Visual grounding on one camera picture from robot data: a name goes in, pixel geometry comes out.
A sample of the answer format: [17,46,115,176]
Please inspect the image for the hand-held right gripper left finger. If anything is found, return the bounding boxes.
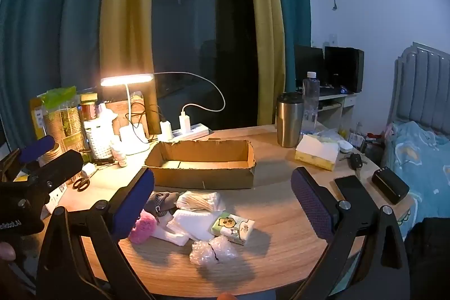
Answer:
[37,166,157,300]

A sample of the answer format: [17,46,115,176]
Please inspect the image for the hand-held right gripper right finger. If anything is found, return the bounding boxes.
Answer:
[291,166,410,300]

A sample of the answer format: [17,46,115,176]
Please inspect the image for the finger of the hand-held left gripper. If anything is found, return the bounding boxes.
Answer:
[34,150,84,206]
[0,136,56,183]

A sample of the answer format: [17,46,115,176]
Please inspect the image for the grey dotted-sole sock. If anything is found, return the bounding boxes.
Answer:
[153,198,170,218]

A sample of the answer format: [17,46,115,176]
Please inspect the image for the pink plush toy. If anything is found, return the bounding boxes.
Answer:
[128,210,157,244]

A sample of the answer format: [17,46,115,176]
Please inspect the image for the white towel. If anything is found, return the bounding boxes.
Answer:
[167,209,226,241]

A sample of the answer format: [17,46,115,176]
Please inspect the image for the bag of cotton swabs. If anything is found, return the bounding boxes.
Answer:
[176,191,226,213]

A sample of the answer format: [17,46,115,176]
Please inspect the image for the cardboard box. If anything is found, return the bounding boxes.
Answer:
[142,139,257,189]

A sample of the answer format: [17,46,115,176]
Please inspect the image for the clear bubble wrap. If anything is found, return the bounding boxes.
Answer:
[190,236,240,267]

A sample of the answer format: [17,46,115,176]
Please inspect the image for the person's left hand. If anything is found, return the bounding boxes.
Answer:
[0,242,17,261]

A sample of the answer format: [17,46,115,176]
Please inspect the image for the yellow carton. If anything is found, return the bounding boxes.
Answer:
[30,98,46,141]

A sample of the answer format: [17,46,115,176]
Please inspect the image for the green snack packet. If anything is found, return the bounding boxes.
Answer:
[37,86,83,153]

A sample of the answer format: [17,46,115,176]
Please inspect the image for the white woven plastic basket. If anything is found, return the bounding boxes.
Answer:
[84,119,115,160]

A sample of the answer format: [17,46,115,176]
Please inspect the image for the black phone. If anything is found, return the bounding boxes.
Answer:
[334,175,380,216]

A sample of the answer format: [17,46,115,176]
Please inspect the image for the white foam sheet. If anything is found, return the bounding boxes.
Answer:
[151,226,190,247]

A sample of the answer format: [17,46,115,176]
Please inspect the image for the yellow tissue box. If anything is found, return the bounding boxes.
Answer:
[294,135,340,171]

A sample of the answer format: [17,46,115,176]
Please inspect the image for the black car key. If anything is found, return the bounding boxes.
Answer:
[347,153,364,170]

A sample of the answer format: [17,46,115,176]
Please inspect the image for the jar with yellow lid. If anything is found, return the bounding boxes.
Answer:
[80,93,98,121]

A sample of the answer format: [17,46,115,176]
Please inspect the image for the white plastic bag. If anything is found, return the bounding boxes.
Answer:
[95,103,118,125]

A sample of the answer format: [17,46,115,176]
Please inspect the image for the black speaker box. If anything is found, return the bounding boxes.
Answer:
[372,166,410,205]

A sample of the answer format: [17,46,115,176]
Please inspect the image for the brown cardboard envelope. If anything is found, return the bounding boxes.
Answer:
[105,94,146,132]

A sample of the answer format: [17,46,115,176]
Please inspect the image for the stainless steel tumbler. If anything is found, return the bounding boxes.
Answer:
[276,93,305,148]

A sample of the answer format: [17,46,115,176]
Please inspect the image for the white power strip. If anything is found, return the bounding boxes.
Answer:
[169,123,210,141]

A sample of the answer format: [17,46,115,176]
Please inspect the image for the white computer desk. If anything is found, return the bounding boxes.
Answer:
[299,91,359,132]

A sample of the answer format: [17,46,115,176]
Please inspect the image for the clear water bottle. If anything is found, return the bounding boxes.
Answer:
[302,71,320,134]

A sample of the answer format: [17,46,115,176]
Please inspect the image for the white desk lamp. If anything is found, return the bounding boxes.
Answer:
[100,74,154,156]

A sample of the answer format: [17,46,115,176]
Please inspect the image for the blue printed bed sheet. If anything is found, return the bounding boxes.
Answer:
[381,121,450,241]

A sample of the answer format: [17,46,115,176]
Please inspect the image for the teal curtain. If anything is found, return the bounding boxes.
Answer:
[0,0,116,149]
[267,0,312,93]

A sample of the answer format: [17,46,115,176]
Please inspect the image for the dark cloth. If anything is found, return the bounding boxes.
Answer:
[404,217,450,300]

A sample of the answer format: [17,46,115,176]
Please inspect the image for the black monitor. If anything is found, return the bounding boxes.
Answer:
[324,46,364,93]
[294,45,325,88]

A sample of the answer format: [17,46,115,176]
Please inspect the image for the grey padded headboard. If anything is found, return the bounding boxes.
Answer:
[387,42,450,137]

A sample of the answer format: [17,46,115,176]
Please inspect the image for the mustard yellow curtain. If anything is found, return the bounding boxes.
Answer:
[244,0,286,127]
[100,0,157,135]

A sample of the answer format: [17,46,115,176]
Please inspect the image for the dark window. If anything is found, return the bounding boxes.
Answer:
[151,0,261,132]

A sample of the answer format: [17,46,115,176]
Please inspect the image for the black handled scissors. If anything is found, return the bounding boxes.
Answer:
[73,175,91,191]

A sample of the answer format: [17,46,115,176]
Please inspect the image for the white charging cable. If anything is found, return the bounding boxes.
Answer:
[153,72,226,118]

